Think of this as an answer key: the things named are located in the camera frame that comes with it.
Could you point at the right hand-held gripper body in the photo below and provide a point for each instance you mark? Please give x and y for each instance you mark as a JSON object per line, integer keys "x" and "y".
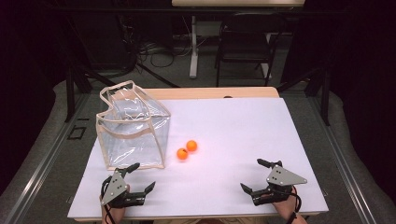
{"x": 285, "y": 177}

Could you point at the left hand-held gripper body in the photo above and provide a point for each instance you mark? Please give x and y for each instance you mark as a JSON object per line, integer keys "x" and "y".
{"x": 114, "y": 188}

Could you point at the clear plastic bag beige trim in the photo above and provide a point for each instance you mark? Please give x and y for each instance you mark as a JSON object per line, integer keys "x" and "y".
{"x": 134, "y": 137}

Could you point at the orange ball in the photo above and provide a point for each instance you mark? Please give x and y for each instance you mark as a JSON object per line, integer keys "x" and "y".
{"x": 191, "y": 145}
{"x": 182, "y": 153}

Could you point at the person's left hand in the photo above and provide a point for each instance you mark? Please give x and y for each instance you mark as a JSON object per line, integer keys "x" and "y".
{"x": 115, "y": 212}

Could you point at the person's right hand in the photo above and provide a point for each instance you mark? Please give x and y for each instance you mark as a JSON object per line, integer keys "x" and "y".
{"x": 288, "y": 207}

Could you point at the white board mat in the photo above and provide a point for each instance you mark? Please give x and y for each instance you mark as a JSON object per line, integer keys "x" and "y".
{"x": 236, "y": 140}

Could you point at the light wooden table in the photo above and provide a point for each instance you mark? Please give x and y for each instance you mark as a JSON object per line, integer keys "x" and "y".
{"x": 218, "y": 92}

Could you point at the black metal stand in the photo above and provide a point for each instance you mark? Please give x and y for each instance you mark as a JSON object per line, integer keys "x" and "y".
{"x": 325, "y": 99}
{"x": 70, "y": 93}

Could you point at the black chair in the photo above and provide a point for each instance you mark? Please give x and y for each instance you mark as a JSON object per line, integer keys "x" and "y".
{"x": 246, "y": 46}

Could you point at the white-legged desk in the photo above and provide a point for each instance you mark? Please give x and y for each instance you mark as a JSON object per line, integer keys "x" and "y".
{"x": 194, "y": 56}

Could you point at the metal floor rail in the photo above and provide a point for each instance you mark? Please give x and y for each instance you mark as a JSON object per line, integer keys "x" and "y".
{"x": 43, "y": 161}
{"x": 342, "y": 161}

